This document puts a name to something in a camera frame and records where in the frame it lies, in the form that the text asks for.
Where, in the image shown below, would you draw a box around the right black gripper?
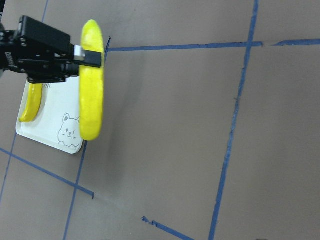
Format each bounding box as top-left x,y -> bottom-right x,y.
0,15 -> 102,84

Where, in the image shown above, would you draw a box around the yellow banana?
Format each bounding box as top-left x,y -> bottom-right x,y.
79,19 -> 105,141
18,83 -> 43,123

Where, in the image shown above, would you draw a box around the cream bear-print tray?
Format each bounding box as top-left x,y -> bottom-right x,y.
15,77 -> 83,154

